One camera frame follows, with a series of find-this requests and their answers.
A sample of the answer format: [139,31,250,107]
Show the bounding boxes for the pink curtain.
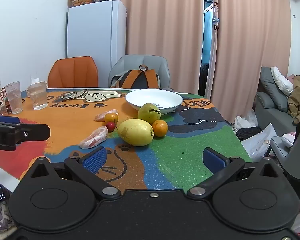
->
[104,0,205,96]
[205,0,292,124]

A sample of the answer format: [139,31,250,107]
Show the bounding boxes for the peeled pink pomelo segment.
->
[79,126,108,150]
[94,109,118,122]

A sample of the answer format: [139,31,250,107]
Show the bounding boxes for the tall clear drinking glass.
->
[5,81,23,115]

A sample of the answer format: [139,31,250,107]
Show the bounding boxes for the grey shell chair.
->
[269,111,300,198]

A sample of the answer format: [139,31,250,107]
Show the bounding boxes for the grey padded chair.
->
[108,54,170,90]

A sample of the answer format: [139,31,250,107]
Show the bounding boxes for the grey sofa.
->
[254,66,300,137]

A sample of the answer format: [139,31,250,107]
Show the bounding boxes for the orange tangerine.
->
[104,113,119,125]
[152,120,169,137]

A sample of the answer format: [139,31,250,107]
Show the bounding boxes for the white ceramic bowl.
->
[125,89,183,115]

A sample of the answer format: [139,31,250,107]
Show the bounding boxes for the green yellow pear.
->
[137,103,161,125]

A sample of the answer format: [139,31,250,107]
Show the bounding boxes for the hanging curtain clip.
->
[212,1,220,30]

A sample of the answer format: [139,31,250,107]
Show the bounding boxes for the orange padded chair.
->
[47,56,99,88]

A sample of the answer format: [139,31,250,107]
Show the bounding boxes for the thin metal frame glasses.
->
[61,89,89,102]

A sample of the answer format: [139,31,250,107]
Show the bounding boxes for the white pillow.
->
[271,66,294,97]

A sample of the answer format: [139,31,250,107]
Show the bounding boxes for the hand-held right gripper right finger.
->
[187,147,287,200]

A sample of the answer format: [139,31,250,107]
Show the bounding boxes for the large yellow mango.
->
[117,119,154,147]

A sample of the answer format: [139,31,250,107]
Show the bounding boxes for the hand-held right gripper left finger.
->
[20,147,122,200]

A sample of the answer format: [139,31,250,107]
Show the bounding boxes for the orange and grey backpack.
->
[110,64,161,90]

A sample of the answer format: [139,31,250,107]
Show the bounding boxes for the large white plastic bag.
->
[241,123,277,162]

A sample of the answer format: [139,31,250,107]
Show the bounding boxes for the crumpled white plastic bag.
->
[233,109,258,131]

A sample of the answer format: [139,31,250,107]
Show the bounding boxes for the dark clothing pile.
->
[236,127,262,142]

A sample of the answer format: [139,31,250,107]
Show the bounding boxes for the clear glass mug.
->
[27,81,48,111]

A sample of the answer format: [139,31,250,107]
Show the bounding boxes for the brown coat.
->
[287,74,300,125]

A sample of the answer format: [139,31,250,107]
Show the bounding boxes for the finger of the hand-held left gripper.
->
[14,123,51,143]
[0,114,21,125]

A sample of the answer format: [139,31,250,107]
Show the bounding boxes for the white refrigerator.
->
[66,0,127,88]

